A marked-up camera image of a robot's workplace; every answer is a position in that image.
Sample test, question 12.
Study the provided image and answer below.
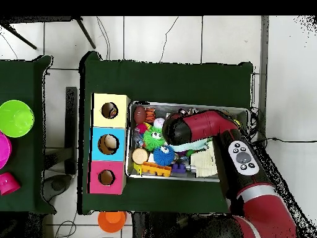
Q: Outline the blue spiky toy with eyes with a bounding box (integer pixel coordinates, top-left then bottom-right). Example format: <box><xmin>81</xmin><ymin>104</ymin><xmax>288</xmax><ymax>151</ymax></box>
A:
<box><xmin>152</xmin><ymin>145</ymin><xmax>176</xmax><ymax>166</ymax></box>

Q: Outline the multicolour patterned cloth scrap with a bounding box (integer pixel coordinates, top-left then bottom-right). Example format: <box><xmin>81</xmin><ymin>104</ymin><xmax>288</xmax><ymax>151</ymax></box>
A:
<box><xmin>108</xmin><ymin>105</ymin><xmax>119</xmax><ymax>119</ymax></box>

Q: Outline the clear mesh bin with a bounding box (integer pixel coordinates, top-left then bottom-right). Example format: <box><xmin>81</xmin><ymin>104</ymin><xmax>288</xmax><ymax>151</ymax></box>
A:
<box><xmin>124</xmin><ymin>100</ymin><xmax>250</xmax><ymax>183</ymax></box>

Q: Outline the wooden box with three holes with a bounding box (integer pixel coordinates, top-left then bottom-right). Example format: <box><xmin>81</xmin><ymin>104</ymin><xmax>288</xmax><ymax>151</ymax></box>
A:
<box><xmin>87</xmin><ymin>92</ymin><xmax>131</xmax><ymax>195</ymax></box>

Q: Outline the green spiky toy with eyes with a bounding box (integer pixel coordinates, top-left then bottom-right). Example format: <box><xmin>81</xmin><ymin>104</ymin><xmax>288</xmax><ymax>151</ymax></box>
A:
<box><xmin>142</xmin><ymin>126</ymin><xmax>166</xmax><ymax>151</ymax></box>

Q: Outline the brown toy football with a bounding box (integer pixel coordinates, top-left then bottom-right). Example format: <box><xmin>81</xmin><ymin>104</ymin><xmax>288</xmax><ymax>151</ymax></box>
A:
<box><xmin>134</xmin><ymin>105</ymin><xmax>147</xmax><ymax>125</ymax></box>

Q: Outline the light blue cloth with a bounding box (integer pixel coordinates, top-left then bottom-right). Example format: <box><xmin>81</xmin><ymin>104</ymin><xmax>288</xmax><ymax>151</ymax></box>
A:
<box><xmin>170</xmin><ymin>138</ymin><xmax>211</xmax><ymax>152</ymax></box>

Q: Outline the orange toothed toy block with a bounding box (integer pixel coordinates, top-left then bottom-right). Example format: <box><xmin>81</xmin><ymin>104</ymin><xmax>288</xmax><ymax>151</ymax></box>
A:
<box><xmin>141</xmin><ymin>161</ymin><xmax>172</xmax><ymax>178</ymax></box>

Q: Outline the dark green table cloth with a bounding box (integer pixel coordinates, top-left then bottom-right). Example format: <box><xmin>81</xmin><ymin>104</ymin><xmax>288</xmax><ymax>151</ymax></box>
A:
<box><xmin>77</xmin><ymin>50</ymin><xmax>254</xmax><ymax>219</ymax></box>
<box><xmin>0</xmin><ymin>55</ymin><xmax>56</xmax><ymax>215</ymax></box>

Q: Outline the cream cloth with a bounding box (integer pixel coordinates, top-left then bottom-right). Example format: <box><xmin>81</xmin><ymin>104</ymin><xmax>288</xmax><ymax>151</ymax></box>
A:
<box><xmin>190</xmin><ymin>142</ymin><xmax>218</xmax><ymax>178</ymax></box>

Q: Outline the black flat stand bar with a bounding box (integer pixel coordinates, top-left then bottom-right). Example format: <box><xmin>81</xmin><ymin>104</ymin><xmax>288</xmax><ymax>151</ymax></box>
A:
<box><xmin>64</xmin><ymin>86</ymin><xmax>78</xmax><ymax>175</ymax></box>

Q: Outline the orange plastic cup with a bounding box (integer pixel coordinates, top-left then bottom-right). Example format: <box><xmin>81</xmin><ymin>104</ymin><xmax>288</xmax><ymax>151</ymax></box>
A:
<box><xmin>97</xmin><ymin>211</ymin><xmax>128</xmax><ymax>233</ymax></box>

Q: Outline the grey round stand base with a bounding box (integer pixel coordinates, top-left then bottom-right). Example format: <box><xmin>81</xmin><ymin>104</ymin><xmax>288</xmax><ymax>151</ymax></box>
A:
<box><xmin>43</xmin><ymin>174</ymin><xmax>73</xmax><ymax>201</ymax></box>

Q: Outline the black tripod stand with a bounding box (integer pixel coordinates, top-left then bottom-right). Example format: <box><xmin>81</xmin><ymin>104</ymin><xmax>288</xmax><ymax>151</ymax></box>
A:
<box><xmin>0</xmin><ymin>15</ymin><xmax>97</xmax><ymax>50</ymax></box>

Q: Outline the lime green plastic bowl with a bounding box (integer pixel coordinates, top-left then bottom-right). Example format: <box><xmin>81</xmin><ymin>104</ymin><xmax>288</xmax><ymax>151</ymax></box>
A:
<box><xmin>0</xmin><ymin>99</ymin><xmax>35</xmax><ymax>138</ymax></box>

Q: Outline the magenta plastic bowl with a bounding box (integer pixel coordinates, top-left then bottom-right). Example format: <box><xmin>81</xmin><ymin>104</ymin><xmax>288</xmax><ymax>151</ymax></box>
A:
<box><xmin>0</xmin><ymin>132</ymin><xmax>12</xmax><ymax>170</ymax></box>

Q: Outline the pink-red plastic cup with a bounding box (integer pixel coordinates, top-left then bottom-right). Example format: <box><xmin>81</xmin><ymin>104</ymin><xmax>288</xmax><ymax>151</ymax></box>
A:
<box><xmin>0</xmin><ymin>172</ymin><xmax>21</xmax><ymax>196</ymax></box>

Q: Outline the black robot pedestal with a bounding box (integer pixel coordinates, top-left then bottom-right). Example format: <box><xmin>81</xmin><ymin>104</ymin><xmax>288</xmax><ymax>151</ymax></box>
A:
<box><xmin>131</xmin><ymin>211</ymin><xmax>184</xmax><ymax>238</ymax></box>

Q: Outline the black power cable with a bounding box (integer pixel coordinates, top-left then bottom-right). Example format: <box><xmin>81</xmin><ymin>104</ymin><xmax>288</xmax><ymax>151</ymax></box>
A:
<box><xmin>247</xmin><ymin>106</ymin><xmax>317</xmax><ymax>149</ymax></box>

